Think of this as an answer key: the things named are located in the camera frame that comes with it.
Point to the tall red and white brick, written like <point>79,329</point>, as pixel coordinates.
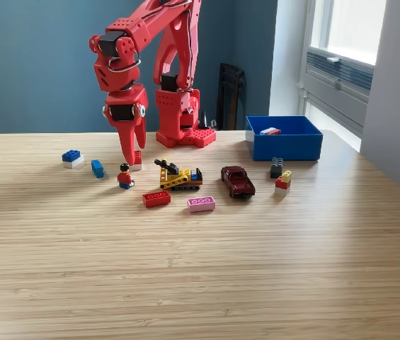
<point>138,158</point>

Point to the yellow toy digger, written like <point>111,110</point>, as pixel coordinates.
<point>178,178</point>

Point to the red and white brick block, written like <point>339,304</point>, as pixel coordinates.
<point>272,131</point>

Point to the black brick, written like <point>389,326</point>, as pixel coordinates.
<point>276,170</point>

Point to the blue plastic bin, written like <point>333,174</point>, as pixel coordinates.
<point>284,148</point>

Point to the toy figure red shirt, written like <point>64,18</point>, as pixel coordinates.
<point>124,177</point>

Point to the small blue brick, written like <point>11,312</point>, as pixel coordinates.
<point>97,169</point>

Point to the blue and white brick stack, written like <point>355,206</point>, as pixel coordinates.
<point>72,157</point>

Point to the flat red brick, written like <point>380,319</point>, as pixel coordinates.
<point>156,200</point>

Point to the flat pink brick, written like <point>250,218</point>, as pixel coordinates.
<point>201,204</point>

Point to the black chair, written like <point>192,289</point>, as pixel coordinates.
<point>231,99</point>

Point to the dark red toy car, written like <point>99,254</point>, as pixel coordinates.
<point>240,184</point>

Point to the red white yellow brick stack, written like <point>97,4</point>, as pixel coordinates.
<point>282,186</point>

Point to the grey window vent panel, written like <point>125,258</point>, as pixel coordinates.
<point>341,92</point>

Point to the white window frame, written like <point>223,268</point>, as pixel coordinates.
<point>318,25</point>

